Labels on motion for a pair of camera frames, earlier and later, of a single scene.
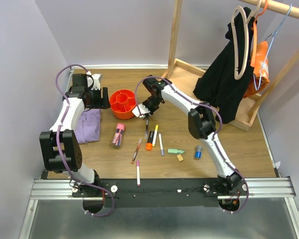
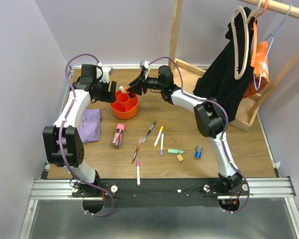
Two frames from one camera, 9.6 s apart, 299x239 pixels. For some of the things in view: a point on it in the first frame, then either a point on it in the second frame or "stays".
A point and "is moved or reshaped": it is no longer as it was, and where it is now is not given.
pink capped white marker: x=138 y=172 stays
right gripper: x=149 y=115 -> x=136 y=89
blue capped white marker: x=162 y=151 is moved or reshaped
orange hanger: x=253 y=57 stays
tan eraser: x=180 y=158 stays
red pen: x=138 y=147 stays
